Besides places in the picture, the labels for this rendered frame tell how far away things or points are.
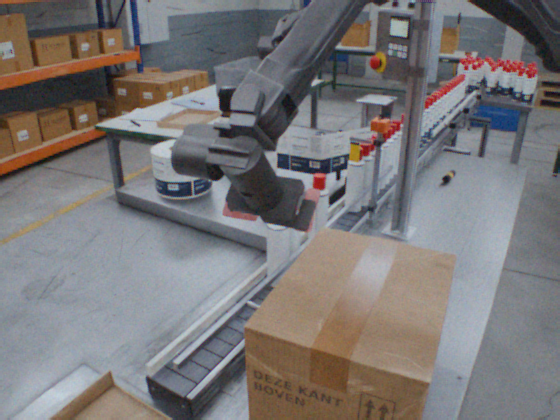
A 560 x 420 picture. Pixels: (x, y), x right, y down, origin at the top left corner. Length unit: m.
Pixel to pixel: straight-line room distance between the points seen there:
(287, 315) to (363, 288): 0.13
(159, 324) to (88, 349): 0.16
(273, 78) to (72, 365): 0.72
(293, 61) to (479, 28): 8.21
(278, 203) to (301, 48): 0.21
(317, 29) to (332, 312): 0.37
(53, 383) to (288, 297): 0.55
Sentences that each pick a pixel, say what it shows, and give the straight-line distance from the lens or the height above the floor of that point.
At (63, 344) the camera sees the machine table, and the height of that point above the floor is 0.83.
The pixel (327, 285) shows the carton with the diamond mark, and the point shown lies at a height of 1.12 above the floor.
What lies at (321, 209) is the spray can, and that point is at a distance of 1.16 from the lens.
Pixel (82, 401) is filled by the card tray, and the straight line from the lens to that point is 0.93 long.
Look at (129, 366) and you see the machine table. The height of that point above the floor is 0.83.
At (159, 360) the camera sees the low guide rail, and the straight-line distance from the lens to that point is 0.87.
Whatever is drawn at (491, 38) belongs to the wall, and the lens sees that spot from 8.76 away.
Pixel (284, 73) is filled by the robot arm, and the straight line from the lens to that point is 0.58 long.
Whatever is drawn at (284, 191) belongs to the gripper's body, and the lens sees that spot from 0.64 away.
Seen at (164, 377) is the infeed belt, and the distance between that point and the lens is 0.89.
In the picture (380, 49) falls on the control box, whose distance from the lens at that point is 1.38.
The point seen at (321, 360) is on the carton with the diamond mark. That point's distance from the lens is 0.58.
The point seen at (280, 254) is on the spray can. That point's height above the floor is 0.98.
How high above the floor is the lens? 1.51
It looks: 26 degrees down
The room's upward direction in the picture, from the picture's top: straight up
